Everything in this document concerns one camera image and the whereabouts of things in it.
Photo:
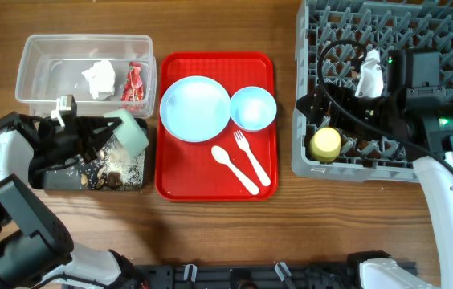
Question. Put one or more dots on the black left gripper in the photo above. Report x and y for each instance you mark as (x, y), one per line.
(87, 125)

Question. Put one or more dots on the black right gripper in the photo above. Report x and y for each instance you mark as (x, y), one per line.
(340, 117)

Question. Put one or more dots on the green bowl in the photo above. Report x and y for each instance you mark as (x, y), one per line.
(129, 133)

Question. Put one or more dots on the yellow cup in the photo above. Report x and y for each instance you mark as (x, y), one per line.
(325, 145)

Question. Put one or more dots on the red snack wrapper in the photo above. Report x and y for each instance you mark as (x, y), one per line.
(134, 86)

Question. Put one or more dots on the white napkin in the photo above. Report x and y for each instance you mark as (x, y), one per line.
(101, 79)

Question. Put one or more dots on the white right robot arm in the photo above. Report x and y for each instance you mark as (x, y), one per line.
(436, 181)

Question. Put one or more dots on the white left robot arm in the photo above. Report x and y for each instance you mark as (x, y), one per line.
(35, 246)

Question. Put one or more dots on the grey dishwasher rack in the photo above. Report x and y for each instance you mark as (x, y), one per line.
(379, 25)

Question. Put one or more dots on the food scraps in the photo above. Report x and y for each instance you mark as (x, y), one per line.
(118, 172)

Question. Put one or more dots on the black tray bin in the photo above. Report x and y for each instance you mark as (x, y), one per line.
(62, 180)

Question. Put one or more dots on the clear plastic bin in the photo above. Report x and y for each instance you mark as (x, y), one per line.
(51, 66)

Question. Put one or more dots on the light blue plate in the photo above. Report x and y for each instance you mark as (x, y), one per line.
(195, 109)

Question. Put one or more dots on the light blue bowl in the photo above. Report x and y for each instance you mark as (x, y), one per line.
(253, 108)

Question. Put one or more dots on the white plastic fork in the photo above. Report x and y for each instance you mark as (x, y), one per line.
(244, 145)

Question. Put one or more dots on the red serving tray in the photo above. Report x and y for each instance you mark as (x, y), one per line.
(187, 171)

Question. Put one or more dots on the white plastic spoon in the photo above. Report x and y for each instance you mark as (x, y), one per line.
(222, 157)

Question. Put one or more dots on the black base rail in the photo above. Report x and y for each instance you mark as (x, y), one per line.
(313, 276)

